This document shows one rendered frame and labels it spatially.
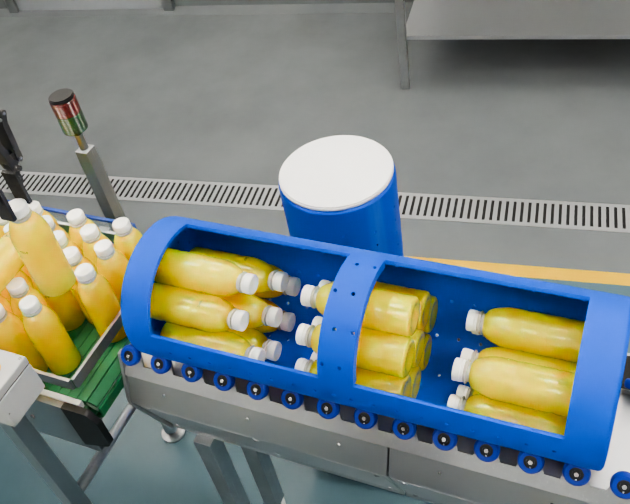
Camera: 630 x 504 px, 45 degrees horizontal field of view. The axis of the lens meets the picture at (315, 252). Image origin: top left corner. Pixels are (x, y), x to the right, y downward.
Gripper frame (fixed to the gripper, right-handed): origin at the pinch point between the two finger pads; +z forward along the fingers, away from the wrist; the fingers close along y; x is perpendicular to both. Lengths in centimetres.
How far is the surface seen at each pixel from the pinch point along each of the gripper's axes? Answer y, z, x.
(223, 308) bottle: 4.8, 25.6, -33.2
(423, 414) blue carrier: -5, 29, -74
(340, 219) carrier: 45, 39, -41
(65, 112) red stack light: 45, 19, 27
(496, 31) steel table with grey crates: 254, 113, -38
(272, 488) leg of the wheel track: 15, 125, -21
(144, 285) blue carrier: 1.7, 19.5, -19.9
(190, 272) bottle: 7.9, 20.9, -25.9
